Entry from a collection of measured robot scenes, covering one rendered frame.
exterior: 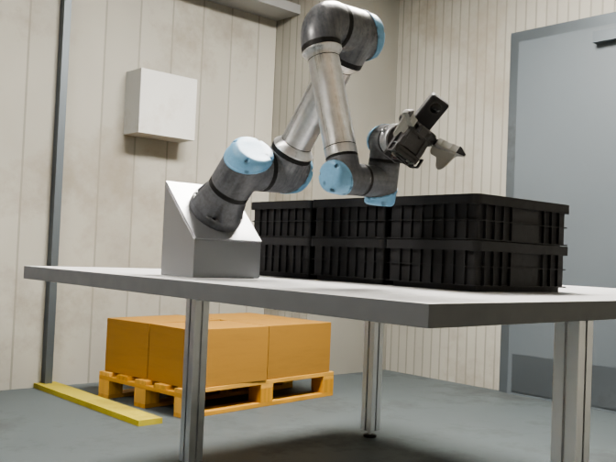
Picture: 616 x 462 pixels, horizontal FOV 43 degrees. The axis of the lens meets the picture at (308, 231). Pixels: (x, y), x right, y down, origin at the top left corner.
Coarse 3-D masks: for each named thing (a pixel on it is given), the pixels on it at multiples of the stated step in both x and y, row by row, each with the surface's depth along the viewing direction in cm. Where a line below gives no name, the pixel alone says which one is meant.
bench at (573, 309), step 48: (144, 288) 190; (192, 288) 175; (240, 288) 162; (288, 288) 161; (336, 288) 171; (384, 288) 183; (576, 288) 249; (192, 336) 274; (576, 336) 168; (192, 384) 273; (576, 384) 167; (192, 432) 273; (576, 432) 167
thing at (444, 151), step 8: (440, 144) 165; (448, 144) 164; (432, 152) 167; (440, 152) 166; (448, 152) 164; (456, 152) 161; (464, 152) 160; (440, 160) 165; (448, 160) 163; (440, 168) 164
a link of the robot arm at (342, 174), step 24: (312, 24) 183; (336, 24) 184; (312, 48) 182; (336, 48) 183; (312, 72) 183; (336, 72) 181; (336, 96) 179; (336, 120) 178; (336, 144) 177; (336, 168) 173; (360, 168) 178; (336, 192) 176; (360, 192) 180
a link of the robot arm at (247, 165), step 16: (240, 144) 201; (256, 144) 204; (224, 160) 202; (240, 160) 198; (256, 160) 199; (272, 160) 203; (224, 176) 202; (240, 176) 200; (256, 176) 201; (272, 176) 205; (224, 192) 203; (240, 192) 203
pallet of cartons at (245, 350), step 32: (128, 320) 395; (160, 320) 403; (224, 320) 422; (256, 320) 427; (288, 320) 435; (128, 352) 393; (160, 352) 377; (224, 352) 375; (256, 352) 390; (288, 352) 409; (320, 352) 428; (128, 384) 387; (160, 384) 371; (224, 384) 375; (256, 384) 391; (288, 384) 453; (320, 384) 430
